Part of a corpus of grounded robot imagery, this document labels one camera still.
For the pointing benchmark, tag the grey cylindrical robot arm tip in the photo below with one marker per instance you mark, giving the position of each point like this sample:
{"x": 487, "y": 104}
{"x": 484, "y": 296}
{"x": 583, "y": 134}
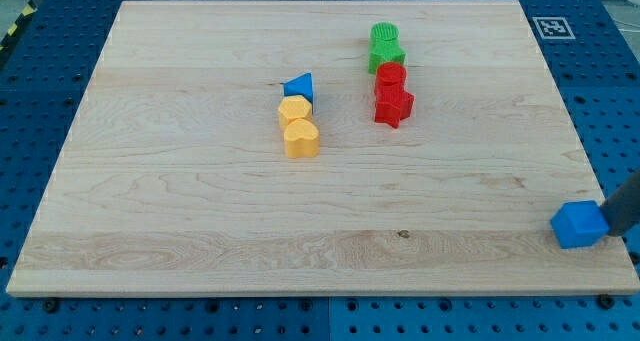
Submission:
{"x": 621, "y": 209}

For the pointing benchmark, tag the yellow heart block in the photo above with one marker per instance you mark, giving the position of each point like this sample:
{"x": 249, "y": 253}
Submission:
{"x": 301, "y": 138}

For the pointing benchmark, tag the blue cube block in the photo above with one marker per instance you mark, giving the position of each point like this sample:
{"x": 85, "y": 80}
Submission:
{"x": 579, "y": 224}

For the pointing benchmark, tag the red star block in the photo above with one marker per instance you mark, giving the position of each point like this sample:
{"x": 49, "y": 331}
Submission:
{"x": 393, "y": 104}

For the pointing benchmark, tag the yellow hexagon block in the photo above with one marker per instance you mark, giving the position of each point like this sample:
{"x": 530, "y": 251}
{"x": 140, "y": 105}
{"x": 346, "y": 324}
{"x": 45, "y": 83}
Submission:
{"x": 292, "y": 108}

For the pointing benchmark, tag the green star block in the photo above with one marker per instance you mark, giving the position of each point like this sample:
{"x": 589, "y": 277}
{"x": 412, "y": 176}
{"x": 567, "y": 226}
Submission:
{"x": 382, "y": 51}

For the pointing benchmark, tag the blue triangle block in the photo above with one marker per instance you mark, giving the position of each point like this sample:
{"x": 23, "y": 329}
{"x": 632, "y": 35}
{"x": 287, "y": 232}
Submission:
{"x": 301, "y": 85}

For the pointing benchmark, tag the white fiducial marker tag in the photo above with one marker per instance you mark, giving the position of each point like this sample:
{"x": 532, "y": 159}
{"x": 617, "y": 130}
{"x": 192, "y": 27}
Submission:
{"x": 553, "y": 28}

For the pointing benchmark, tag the red cylinder block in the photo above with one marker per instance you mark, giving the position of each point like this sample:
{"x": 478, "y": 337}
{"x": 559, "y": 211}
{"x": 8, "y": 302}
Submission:
{"x": 389, "y": 74}

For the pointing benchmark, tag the light wooden board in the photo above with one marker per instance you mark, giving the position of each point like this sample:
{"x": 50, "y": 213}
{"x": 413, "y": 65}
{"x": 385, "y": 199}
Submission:
{"x": 174, "y": 182}

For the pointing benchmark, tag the green cylinder block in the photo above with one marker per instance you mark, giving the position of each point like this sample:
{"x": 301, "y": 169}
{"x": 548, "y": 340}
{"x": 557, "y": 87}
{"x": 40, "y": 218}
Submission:
{"x": 383, "y": 32}

